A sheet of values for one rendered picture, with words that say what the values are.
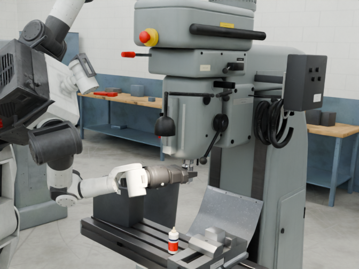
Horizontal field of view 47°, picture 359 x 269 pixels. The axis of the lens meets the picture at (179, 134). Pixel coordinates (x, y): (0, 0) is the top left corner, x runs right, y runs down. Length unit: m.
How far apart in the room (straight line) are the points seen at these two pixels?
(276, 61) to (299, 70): 0.36
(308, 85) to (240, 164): 0.55
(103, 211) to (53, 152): 0.75
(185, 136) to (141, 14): 0.46
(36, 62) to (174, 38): 0.47
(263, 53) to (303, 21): 4.19
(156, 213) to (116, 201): 1.69
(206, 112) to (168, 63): 0.23
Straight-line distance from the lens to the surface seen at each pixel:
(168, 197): 3.61
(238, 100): 1.66
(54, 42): 1.62
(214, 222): 2.02
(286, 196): 2.04
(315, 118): 5.34
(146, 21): 1.46
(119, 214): 1.98
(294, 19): 6.05
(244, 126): 1.73
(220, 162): 2.02
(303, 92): 1.59
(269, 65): 1.88
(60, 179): 1.50
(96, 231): 2.01
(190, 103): 1.50
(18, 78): 1.35
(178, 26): 1.37
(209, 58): 1.48
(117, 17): 8.29
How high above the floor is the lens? 1.72
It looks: 12 degrees down
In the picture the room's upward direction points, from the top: 2 degrees clockwise
